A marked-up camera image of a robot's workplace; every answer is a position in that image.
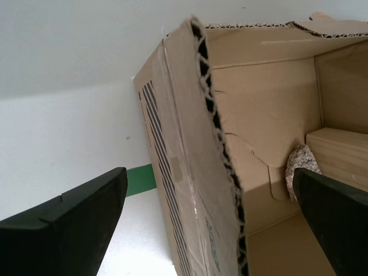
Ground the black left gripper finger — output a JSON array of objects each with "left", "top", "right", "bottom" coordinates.
[
  {"left": 292, "top": 167, "right": 368, "bottom": 276},
  {"left": 0, "top": 167, "right": 128, "bottom": 276}
]

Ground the light wooden block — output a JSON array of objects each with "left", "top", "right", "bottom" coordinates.
[{"left": 305, "top": 128, "right": 368, "bottom": 193}]

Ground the speckled beige rock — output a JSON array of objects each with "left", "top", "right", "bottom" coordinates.
[{"left": 285, "top": 144, "right": 322, "bottom": 201}]

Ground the brown cardboard box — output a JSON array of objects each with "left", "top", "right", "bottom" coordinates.
[{"left": 133, "top": 11, "right": 368, "bottom": 276}]

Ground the green tape strip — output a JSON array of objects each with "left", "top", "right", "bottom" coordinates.
[{"left": 125, "top": 163, "right": 157, "bottom": 198}]

